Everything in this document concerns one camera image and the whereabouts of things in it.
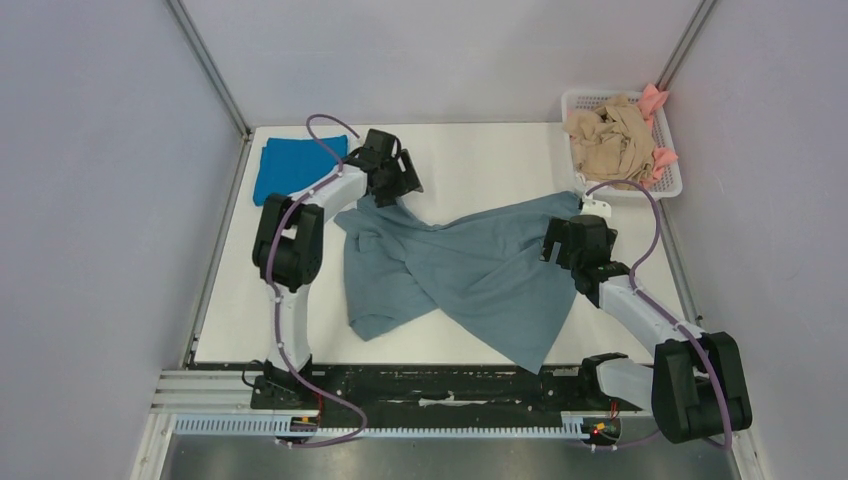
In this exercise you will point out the aluminium frame post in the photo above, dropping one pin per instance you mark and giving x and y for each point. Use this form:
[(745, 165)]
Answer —
[(210, 70), (686, 41)]

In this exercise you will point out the folded bright blue t shirt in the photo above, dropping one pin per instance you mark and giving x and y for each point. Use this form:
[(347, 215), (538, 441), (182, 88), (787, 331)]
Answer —
[(290, 165)]

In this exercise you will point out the grey blue t shirt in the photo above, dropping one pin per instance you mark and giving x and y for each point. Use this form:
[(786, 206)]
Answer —
[(484, 271)]

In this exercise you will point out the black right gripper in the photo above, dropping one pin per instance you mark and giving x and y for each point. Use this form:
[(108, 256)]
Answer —
[(561, 241)]

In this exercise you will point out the beige t shirt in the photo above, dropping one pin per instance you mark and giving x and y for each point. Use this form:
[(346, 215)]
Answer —
[(612, 141)]

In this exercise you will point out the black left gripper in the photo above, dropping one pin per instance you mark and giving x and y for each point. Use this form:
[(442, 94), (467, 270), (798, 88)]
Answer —
[(407, 181)]

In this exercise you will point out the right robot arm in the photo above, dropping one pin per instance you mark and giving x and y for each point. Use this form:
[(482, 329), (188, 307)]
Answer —
[(695, 388)]

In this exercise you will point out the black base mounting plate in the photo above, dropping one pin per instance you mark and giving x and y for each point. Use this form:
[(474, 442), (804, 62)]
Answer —
[(425, 395)]

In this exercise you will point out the white slotted cable duct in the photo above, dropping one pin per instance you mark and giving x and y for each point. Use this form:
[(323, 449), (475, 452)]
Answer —
[(286, 426)]

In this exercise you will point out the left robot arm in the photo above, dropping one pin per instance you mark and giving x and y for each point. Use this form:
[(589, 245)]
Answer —
[(288, 251)]

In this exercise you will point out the left aluminium frame post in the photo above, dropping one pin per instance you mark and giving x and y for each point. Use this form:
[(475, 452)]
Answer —
[(210, 70)]

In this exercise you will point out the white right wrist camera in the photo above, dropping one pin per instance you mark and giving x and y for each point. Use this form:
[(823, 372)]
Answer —
[(599, 208)]

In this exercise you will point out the right aluminium frame post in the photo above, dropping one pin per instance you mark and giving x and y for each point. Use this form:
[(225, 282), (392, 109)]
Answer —
[(686, 41)]

